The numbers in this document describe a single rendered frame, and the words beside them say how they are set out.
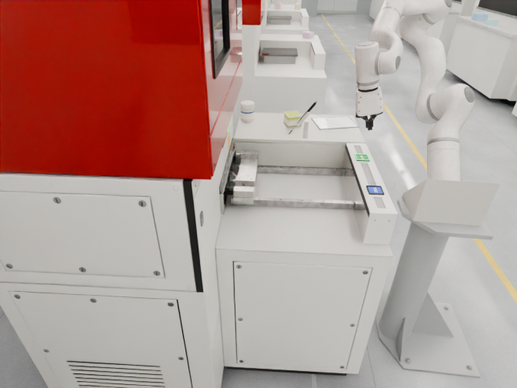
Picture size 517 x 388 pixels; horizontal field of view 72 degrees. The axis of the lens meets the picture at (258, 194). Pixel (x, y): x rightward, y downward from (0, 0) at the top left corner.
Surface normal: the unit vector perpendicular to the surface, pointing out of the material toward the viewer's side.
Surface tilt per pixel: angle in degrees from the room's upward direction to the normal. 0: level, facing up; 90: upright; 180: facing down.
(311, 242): 0
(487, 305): 0
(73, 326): 90
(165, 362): 90
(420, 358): 0
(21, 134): 90
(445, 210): 90
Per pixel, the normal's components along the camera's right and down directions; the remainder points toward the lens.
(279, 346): -0.05, 0.55
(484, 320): 0.01, -0.83
